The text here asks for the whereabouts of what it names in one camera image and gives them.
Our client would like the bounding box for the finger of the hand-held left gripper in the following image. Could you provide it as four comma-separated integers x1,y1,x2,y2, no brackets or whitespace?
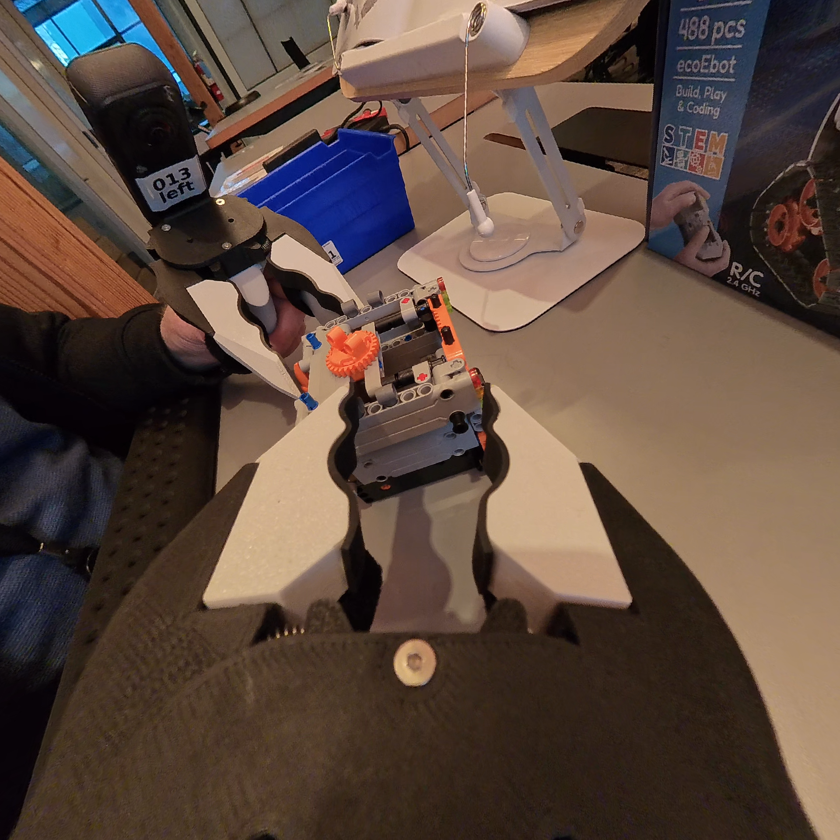
185,280,305,401
264,235,366,319

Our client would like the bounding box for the blue robot kit box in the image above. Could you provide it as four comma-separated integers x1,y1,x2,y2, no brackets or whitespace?
646,0,840,339

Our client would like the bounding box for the wooden edged desk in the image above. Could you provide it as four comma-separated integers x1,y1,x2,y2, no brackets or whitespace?
205,66,342,152

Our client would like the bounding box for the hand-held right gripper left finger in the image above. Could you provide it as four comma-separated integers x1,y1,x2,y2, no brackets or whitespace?
202,379,383,614

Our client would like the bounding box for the dark perforated pad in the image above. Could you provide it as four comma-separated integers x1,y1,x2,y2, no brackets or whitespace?
62,384,223,670

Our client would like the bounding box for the person's left hand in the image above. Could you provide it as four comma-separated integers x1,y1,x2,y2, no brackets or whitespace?
161,285,307,374

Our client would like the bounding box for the wooden partition panel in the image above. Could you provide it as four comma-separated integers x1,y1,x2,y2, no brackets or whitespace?
0,157,158,319

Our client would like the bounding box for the grey orange toy block model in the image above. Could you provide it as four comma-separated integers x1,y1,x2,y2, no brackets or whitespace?
292,279,490,505

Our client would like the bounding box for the black strap with buckle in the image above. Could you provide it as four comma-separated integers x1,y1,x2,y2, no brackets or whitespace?
0,525,99,581

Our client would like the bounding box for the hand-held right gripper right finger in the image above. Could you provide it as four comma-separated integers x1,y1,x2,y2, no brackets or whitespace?
472,385,634,632

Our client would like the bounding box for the blue parts bin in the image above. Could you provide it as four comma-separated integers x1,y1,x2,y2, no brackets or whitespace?
236,128,416,275

